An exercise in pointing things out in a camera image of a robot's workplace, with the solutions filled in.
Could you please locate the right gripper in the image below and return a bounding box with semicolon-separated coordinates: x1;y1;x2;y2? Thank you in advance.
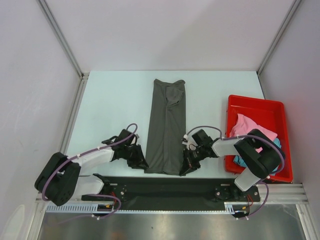
179;145;207;176

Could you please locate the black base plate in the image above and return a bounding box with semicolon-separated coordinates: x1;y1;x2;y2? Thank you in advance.
81;176;261;211

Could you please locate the left cable duct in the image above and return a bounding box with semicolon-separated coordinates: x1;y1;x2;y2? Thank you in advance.
46;203;115;214

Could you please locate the aluminium corner post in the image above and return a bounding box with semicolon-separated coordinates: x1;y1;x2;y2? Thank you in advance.
256;0;304;77
36;0;89;80

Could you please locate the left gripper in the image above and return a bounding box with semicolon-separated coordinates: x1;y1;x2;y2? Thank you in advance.
122;144;149;170

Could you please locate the left aluminium corner post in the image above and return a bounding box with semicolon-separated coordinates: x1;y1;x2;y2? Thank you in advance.
36;0;89;80

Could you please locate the red plastic bin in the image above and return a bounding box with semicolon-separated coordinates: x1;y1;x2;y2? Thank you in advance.
225;95;293;183

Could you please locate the cable duct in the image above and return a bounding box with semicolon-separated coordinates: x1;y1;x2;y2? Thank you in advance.
224;202;253;215
46;203;115;214

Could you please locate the pink t shirt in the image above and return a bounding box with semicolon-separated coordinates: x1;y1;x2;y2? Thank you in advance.
229;113;282;148

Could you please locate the blue t shirt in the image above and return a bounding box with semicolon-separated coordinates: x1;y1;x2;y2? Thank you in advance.
233;138;286;178

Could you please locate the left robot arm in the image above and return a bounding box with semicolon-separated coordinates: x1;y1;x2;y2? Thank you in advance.
34;129;149;207

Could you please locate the right aluminium corner post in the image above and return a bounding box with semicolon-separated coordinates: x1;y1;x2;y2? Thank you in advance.
256;0;304;77

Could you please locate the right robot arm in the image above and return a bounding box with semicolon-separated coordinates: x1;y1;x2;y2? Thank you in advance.
179;129;286;201

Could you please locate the dark grey t shirt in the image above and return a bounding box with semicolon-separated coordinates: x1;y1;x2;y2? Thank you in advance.
144;79;186;176

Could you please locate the right cable duct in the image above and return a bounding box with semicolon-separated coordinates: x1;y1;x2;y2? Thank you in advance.
224;202;253;215

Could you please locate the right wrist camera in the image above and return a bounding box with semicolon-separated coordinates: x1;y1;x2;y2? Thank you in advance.
182;134;189;146

